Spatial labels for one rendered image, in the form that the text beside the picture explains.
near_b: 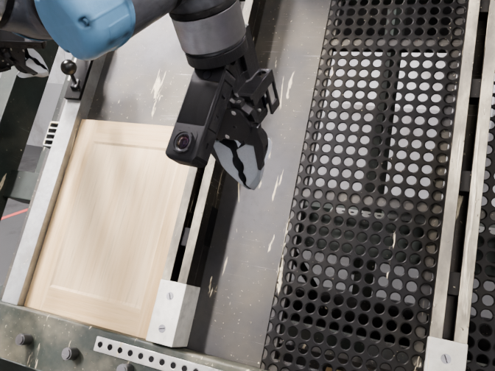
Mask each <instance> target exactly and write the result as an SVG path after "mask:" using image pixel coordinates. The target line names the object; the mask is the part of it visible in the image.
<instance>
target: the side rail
mask: <svg viewBox="0 0 495 371"><path fill-rule="evenodd" d="M58 48H59V46H58V44H57V43H56V42H55V41H54V40H47V41H46V48H45V49H37V50H38V54H39V55H40V56H41V57H42V58H43V61H44V62H45V64H46V66H47V68H48V70H49V74H50V72H51V70H52V66H53V63H54V61H55V57H56V54H57V50H58ZM18 72H19V71H18V70H17V69H16V68H15V66H11V70H9V71H5V72H2V74H1V77H0V221H1V218H2V215H3V213H4V209H5V206H6V204H7V200H8V198H7V197H4V196H3V194H4V190H5V188H6V185H7V181H8V179H9V176H10V172H11V171H12V170H13V169H14V170H18V167H19V165H20V162H21V159H22V156H23V153H24V150H25V147H26V145H27V141H28V138H29V134H30V132H31V129H32V125H33V123H34V120H35V117H36V114H37V112H38V108H39V105H40V103H41V99H42V96H43V92H44V90H45V87H46V84H47V81H48V78H49V76H47V77H27V78H21V77H19V76H18V75H17V73H18Z"/></svg>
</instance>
